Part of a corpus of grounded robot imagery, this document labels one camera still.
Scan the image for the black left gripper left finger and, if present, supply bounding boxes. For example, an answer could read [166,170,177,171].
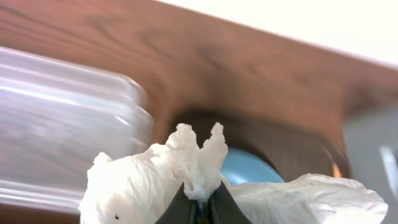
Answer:
[155,184,198,224]

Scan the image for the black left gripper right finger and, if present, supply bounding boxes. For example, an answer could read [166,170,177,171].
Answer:
[208,182,251,224]

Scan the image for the white paper napkin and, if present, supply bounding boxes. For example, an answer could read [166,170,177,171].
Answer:
[78,123,388,224]

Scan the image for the clear plastic waste bin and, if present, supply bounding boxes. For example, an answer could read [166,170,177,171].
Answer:
[1,47,152,213]

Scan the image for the blue plate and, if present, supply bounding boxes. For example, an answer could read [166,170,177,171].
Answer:
[221,148,284,185]

